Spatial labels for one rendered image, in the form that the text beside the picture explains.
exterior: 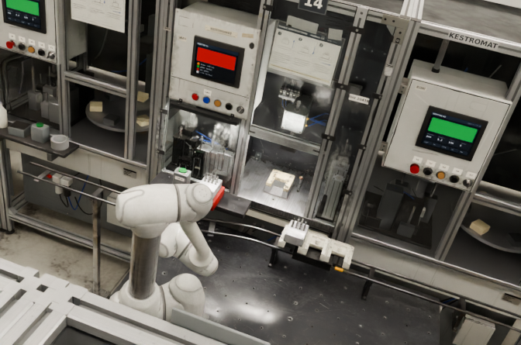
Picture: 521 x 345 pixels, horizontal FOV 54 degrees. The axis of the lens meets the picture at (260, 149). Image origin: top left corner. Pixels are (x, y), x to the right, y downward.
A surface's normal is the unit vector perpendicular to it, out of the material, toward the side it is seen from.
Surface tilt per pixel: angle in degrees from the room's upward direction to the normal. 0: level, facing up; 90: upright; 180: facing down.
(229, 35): 90
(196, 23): 90
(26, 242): 0
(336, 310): 0
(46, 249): 0
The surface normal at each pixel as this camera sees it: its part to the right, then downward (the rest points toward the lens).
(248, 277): 0.16, -0.85
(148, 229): 0.23, 0.73
